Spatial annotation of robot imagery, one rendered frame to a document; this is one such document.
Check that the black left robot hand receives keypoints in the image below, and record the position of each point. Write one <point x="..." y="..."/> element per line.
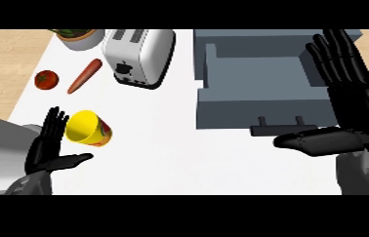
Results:
<point x="45" y="143"/>

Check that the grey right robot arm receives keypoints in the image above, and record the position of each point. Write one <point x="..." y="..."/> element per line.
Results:
<point x="354" y="172"/>

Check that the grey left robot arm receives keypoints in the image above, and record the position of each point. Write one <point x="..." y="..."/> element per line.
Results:
<point x="26" y="184"/>

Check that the grey potted plant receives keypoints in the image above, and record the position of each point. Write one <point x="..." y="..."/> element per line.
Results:
<point x="78" y="37"/>

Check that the grey cabinet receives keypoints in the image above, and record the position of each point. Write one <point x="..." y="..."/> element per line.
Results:
<point x="268" y="39"/>

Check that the yellow cup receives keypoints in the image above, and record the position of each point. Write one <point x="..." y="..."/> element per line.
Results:
<point x="90" y="128"/>

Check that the orange carrot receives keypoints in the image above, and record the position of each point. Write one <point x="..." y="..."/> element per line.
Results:
<point x="84" y="75"/>

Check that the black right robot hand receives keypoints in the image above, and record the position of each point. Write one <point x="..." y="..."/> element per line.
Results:
<point x="347" y="98"/>

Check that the white toaster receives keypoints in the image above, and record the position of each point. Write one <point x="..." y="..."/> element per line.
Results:
<point x="138" y="56"/>

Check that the red tomato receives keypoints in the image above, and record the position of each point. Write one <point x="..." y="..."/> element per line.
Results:
<point x="45" y="79"/>

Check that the grey open drawer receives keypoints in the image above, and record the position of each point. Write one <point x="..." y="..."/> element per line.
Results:
<point x="261" y="91"/>

